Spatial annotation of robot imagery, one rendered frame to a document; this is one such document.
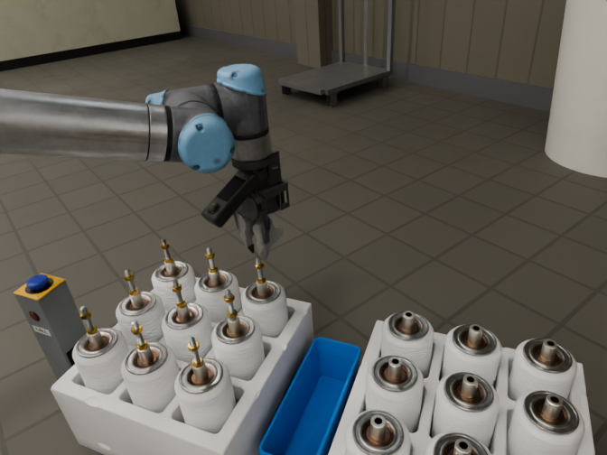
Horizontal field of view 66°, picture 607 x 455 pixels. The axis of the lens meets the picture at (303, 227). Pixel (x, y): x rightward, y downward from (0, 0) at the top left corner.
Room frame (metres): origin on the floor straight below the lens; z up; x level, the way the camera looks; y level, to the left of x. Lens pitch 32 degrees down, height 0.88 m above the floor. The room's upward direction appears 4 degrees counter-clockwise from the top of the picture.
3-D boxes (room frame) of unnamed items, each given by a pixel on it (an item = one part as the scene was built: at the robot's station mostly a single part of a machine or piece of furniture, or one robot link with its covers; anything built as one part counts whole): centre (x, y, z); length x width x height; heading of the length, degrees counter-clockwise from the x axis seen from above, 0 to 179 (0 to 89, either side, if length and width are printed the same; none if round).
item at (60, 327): (0.77, 0.55, 0.16); 0.07 x 0.07 x 0.31; 65
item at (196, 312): (0.71, 0.25, 0.25); 0.08 x 0.08 x 0.01
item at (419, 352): (0.64, -0.18, 0.16); 0.10 x 0.10 x 0.18
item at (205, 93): (0.73, 0.17, 0.66); 0.11 x 0.11 x 0.08; 21
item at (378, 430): (0.42, -0.09, 0.26); 0.02 x 0.02 x 0.03
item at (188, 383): (0.56, 0.20, 0.25); 0.08 x 0.08 x 0.01
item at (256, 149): (0.78, 0.09, 0.58); 0.08 x 0.08 x 0.05
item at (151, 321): (0.76, 0.36, 0.16); 0.10 x 0.10 x 0.18
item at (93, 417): (0.71, 0.25, 0.09); 0.39 x 0.39 x 0.18; 65
